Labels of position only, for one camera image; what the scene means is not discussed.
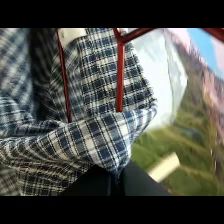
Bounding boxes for red clothes hanger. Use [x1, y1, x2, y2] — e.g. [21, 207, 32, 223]
[56, 27, 224, 124]

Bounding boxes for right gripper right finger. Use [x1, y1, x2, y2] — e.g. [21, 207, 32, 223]
[117, 159, 172, 197]

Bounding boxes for blue checked shirt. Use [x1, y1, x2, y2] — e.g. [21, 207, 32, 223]
[0, 27, 159, 197]

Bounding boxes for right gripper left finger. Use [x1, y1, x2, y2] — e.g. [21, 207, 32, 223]
[59, 164, 118, 197]

